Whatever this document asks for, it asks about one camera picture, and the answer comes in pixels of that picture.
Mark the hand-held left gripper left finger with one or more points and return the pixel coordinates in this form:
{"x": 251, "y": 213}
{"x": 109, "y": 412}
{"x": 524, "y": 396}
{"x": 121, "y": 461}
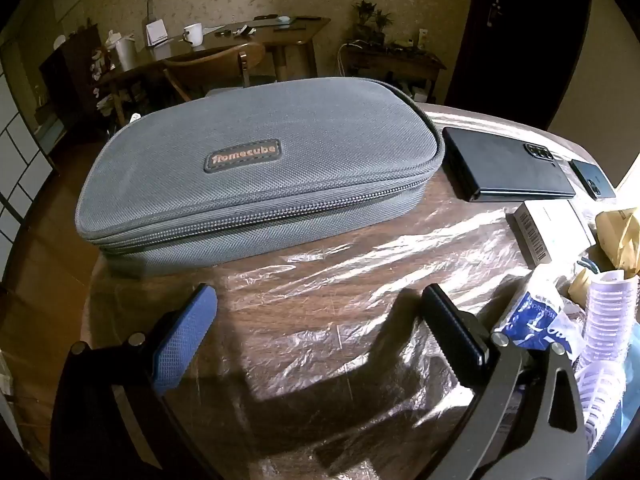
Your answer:
{"x": 184, "y": 332}

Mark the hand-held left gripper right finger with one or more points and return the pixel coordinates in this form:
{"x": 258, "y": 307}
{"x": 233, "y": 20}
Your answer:
{"x": 452, "y": 327}

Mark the small white cardboard box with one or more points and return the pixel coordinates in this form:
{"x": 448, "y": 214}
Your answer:
{"x": 547, "y": 230}

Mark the purple hair roller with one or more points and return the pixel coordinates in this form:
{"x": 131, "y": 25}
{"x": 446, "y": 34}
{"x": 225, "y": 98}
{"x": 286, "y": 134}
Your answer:
{"x": 602, "y": 400}
{"x": 610, "y": 310}

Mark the blue and white plastic wrapper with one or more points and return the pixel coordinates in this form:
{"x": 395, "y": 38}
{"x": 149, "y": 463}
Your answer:
{"x": 537, "y": 310}

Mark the large black phone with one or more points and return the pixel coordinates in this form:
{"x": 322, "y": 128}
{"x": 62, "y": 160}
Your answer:
{"x": 515, "y": 165}

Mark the grey fabric zip case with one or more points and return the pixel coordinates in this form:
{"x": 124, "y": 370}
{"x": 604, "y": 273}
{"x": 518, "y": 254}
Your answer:
{"x": 260, "y": 170}

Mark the small blue smartphone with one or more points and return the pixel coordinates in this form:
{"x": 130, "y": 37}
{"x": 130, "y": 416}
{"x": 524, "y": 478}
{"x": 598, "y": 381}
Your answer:
{"x": 595, "y": 177}

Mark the white paned sliding screen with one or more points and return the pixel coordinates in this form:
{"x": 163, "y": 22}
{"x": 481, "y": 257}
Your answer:
{"x": 20, "y": 160}

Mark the wooden chair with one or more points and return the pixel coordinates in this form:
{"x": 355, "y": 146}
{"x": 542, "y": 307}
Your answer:
{"x": 215, "y": 67}

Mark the wooden side table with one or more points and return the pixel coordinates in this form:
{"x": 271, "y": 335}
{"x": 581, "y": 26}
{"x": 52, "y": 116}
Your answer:
{"x": 395, "y": 62}

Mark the dark wooden cabinet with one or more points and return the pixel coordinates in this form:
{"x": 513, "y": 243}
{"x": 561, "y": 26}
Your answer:
{"x": 70, "y": 75}

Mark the white kettle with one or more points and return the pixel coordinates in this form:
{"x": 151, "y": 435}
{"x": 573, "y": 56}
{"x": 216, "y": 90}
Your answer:
{"x": 124, "y": 52}

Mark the wooden dining table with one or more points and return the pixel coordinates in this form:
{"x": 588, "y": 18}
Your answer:
{"x": 225, "y": 47}

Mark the dark wooden door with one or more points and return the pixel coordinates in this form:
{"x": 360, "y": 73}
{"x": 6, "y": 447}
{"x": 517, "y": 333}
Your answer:
{"x": 520, "y": 40}

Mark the white mug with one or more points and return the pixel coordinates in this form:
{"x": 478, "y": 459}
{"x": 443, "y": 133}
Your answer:
{"x": 192, "y": 35}

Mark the white paper card stand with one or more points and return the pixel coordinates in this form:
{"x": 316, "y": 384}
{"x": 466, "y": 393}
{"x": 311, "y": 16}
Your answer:
{"x": 157, "y": 32}

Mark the potted plants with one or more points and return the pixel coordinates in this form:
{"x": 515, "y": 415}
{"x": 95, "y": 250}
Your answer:
{"x": 372, "y": 20}

